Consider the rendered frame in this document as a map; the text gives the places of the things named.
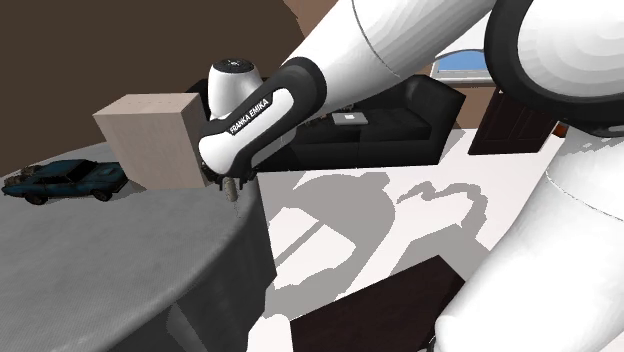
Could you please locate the dark blue toy car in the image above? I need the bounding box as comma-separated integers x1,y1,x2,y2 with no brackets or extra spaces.
1,158,130,206

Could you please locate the grey round table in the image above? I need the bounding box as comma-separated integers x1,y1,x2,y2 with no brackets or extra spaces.
0,141,279,352

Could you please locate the beige wooden box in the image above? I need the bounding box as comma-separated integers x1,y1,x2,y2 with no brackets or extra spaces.
92,92,212,192

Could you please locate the arched window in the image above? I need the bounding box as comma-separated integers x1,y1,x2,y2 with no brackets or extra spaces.
430,47,495,87

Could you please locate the small grey cylinder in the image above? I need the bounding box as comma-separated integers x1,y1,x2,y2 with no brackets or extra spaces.
222,176,240,203

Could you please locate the black sofa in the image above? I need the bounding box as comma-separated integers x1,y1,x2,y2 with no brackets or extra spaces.
185,73,467,172

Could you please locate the dark brown door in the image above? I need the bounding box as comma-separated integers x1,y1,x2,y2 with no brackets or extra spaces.
467,86,560,157

